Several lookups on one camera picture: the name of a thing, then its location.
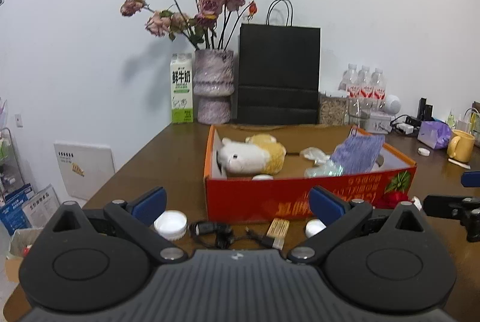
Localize small white bottle cap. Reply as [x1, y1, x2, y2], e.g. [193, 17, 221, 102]
[304, 219, 326, 238]

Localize large white bottle cap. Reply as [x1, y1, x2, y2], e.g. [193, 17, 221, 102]
[153, 210, 188, 242]

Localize clear plastic bag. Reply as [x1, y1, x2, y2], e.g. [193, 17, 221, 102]
[304, 160, 343, 178]

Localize purple fabric drawstring bag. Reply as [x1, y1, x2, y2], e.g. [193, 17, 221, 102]
[330, 130, 385, 174]

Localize black earphone cable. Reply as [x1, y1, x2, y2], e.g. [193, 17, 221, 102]
[188, 220, 278, 251]

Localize white yellow plush sheep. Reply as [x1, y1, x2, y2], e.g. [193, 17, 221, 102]
[216, 134, 287, 176]

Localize white plastic container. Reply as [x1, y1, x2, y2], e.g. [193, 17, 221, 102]
[370, 155, 385, 173]

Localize white tissue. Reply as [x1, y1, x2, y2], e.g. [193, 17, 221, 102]
[299, 147, 330, 166]

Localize yellow mug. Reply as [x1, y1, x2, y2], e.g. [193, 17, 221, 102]
[447, 129, 475, 164]

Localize purple tissue pack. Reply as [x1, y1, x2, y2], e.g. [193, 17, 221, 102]
[417, 120, 452, 150]

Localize small white round lid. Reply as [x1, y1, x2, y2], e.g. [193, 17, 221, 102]
[417, 147, 431, 157]

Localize blue boxes on floor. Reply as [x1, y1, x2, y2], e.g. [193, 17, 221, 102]
[1, 184, 59, 236]

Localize white power strip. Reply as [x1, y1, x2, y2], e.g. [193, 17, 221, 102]
[395, 122, 415, 135]

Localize white tin box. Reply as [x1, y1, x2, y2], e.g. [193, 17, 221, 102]
[364, 112, 393, 134]

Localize beige mahjong tile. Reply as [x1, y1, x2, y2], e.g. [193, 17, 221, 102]
[266, 218, 290, 250]

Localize empty drinking glass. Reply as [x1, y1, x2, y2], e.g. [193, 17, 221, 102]
[347, 97, 372, 128]

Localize water bottle right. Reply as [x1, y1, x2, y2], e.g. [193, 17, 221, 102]
[371, 68, 386, 101]

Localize water bottle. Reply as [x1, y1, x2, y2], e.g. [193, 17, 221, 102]
[357, 65, 373, 98]
[371, 68, 386, 101]
[338, 64, 359, 98]

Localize water bottle middle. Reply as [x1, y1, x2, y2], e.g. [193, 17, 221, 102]
[357, 65, 373, 98]

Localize clear jar with seeds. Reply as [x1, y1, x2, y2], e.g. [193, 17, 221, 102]
[319, 90, 348, 126]

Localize water bottle left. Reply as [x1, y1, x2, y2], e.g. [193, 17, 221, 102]
[338, 64, 359, 98]

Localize red cardboard box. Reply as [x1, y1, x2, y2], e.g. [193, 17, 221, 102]
[203, 125, 416, 224]

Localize black paper shopping bag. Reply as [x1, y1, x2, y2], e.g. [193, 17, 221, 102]
[236, 0, 321, 125]

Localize green white milk carton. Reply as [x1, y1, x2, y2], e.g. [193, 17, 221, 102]
[170, 53, 194, 124]

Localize purple ceramic vase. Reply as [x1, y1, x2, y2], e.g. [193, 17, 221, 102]
[193, 49, 234, 125]

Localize metal wire shelf rack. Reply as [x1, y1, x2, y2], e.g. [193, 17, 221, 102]
[0, 127, 25, 205]

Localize white round camera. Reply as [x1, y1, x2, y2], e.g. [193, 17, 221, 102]
[383, 95, 401, 116]

